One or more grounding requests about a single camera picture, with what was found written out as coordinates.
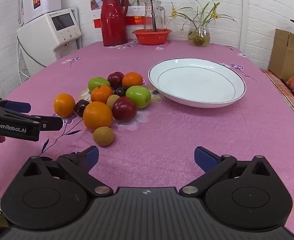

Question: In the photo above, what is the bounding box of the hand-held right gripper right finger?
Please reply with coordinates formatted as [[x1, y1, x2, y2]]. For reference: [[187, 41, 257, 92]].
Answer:
[[179, 146, 275, 197]]

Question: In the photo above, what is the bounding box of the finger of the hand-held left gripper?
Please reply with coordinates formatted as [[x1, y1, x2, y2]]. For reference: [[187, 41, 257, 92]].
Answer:
[[32, 115, 63, 132], [0, 97, 32, 114]]

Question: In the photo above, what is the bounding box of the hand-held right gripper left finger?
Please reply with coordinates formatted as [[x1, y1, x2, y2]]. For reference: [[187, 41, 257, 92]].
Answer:
[[20, 146, 113, 197]]

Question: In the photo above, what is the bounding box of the dark purple plum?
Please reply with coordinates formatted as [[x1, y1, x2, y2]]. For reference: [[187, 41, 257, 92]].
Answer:
[[74, 99, 90, 117], [113, 86, 130, 97]]

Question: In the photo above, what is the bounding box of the large smooth orange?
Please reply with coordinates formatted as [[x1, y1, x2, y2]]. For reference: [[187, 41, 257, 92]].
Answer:
[[83, 101, 113, 131]]

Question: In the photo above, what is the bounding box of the red apple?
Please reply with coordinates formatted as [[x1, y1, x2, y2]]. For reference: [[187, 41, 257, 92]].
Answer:
[[112, 96, 138, 123], [107, 71, 125, 89]]

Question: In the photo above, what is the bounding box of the mandarin with green stem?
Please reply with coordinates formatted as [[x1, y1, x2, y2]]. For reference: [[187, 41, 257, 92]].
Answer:
[[90, 85, 113, 105]]

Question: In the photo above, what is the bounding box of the green apple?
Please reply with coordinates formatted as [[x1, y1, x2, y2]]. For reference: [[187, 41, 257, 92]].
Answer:
[[88, 77, 111, 92], [126, 85, 152, 109]]

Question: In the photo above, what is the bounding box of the white plate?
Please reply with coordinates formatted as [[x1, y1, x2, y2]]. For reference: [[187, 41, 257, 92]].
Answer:
[[148, 58, 247, 108]]

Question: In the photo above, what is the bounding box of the rough-skinned tangerine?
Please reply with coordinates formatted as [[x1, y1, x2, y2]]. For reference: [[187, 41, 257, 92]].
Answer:
[[122, 72, 144, 87]]

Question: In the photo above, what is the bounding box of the pink floral tablecloth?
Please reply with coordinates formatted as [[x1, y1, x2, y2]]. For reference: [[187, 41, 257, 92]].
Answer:
[[0, 40, 294, 240]]

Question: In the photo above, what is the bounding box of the white appliance with screen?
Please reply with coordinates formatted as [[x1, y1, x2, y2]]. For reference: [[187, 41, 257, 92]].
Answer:
[[17, 8, 83, 77]]

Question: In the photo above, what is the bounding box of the red plaid cloth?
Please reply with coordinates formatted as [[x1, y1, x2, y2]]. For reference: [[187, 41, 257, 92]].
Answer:
[[261, 69, 294, 137]]

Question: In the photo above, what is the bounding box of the red thermos jug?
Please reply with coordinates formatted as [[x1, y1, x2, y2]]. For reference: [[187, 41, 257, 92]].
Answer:
[[100, 0, 129, 47]]

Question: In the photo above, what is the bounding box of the glass vase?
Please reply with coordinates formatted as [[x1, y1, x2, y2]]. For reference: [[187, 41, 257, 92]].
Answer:
[[188, 25, 211, 47]]

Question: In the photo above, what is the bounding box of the red plastic basin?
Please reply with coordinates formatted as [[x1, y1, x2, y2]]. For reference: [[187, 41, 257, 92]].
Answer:
[[132, 28, 172, 46]]

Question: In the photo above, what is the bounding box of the cardboard box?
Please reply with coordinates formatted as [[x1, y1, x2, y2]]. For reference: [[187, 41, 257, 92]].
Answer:
[[268, 28, 294, 82]]

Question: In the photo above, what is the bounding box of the green yellow-flowered plant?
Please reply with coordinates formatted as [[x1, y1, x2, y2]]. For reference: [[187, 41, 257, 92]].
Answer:
[[166, 0, 238, 32]]

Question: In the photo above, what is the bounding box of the dark stirring rod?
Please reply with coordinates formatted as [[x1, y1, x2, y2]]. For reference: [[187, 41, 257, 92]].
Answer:
[[150, 0, 158, 32]]

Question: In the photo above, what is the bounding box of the glass pitcher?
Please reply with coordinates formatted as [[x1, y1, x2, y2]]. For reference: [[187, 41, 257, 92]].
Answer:
[[144, 1, 166, 32]]

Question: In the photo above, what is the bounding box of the white power cable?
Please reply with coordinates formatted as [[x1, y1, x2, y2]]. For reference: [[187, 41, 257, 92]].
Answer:
[[17, 36, 31, 78]]

